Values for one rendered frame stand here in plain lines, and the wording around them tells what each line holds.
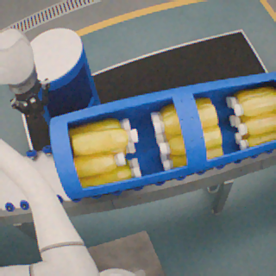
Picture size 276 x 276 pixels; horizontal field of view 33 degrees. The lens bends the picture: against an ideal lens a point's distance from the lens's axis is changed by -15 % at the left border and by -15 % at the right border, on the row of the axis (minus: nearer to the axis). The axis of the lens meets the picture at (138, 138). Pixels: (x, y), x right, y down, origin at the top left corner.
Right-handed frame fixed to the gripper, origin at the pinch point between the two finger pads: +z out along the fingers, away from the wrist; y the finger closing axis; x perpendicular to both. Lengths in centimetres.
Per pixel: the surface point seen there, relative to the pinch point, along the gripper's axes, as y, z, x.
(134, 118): 28, 46, 7
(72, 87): 16, 102, 65
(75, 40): 23, 43, 50
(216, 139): 47, 34, -18
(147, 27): 79, 144, 110
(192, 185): 37, 61, -20
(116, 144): 17.8, 30.6, -5.3
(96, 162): 9.6, 33.4, -6.4
